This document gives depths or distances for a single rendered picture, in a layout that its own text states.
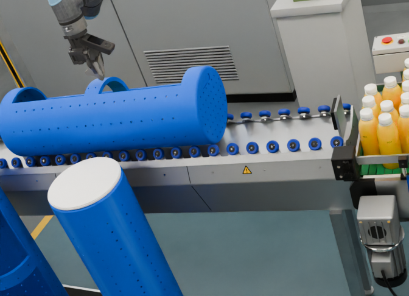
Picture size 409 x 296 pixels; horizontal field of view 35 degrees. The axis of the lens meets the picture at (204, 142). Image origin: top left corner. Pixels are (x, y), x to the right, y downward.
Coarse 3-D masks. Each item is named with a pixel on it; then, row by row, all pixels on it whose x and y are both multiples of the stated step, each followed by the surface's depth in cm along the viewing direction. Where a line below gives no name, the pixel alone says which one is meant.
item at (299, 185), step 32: (256, 128) 244; (288, 128) 238; (320, 128) 232; (352, 128) 227; (320, 160) 221; (32, 192) 276; (160, 192) 254; (192, 192) 249; (224, 192) 245; (256, 192) 240; (288, 192) 236; (320, 192) 232
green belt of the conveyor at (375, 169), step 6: (360, 168) 213; (366, 168) 212; (372, 168) 211; (378, 168) 210; (384, 168) 209; (408, 168) 205; (360, 174) 210; (366, 174) 209; (372, 174) 208; (378, 174) 208; (384, 174) 207
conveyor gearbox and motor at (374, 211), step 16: (368, 208) 202; (384, 208) 200; (368, 224) 200; (384, 224) 199; (368, 240) 205; (384, 240) 203; (400, 240) 204; (368, 256) 216; (384, 256) 205; (400, 256) 211; (384, 272) 206; (400, 272) 214
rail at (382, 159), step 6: (360, 156) 205; (366, 156) 204; (372, 156) 203; (378, 156) 202; (384, 156) 201; (390, 156) 201; (396, 156) 200; (408, 156) 199; (360, 162) 205; (366, 162) 205; (372, 162) 204; (378, 162) 203; (384, 162) 203; (390, 162) 202; (396, 162) 201; (408, 162) 200
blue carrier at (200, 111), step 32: (32, 96) 277; (64, 96) 273; (96, 96) 240; (128, 96) 234; (160, 96) 228; (192, 96) 223; (224, 96) 245; (0, 128) 257; (32, 128) 251; (64, 128) 245; (96, 128) 240; (128, 128) 235; (160, 128) 230; (192, 128) 226; (224, 128) 243
